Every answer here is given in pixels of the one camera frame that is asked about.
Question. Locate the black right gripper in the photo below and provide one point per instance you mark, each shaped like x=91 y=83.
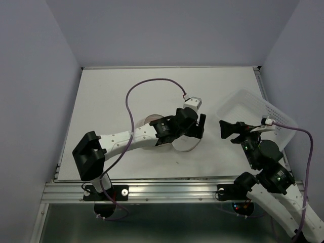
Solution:
x=227 y=128

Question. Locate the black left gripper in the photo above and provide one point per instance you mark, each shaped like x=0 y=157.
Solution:
x=196 y=130

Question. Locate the white mesh laundry bag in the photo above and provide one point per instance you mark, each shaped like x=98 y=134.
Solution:
x=182 y=144

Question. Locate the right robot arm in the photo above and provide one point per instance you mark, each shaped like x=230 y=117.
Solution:
x=274 y=188

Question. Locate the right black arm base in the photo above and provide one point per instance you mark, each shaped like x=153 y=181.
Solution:
x=240 y=203

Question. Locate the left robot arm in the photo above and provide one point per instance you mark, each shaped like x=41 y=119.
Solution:
x=94 y=150

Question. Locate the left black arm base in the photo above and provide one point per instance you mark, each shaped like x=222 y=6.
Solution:
x=107 y=205

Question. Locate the white perforated plastic basket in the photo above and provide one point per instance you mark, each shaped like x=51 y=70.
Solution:
x=246 y=106

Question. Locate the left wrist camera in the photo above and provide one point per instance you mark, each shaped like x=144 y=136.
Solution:
x=192 y=102

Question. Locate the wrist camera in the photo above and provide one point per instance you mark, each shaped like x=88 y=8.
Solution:
x=267 y=125
x=192 y=102

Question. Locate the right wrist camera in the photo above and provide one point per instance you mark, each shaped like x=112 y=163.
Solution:
x=267 y=125

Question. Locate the aluminium mounting rail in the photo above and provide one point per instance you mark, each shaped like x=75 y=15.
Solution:
x=201 y=190

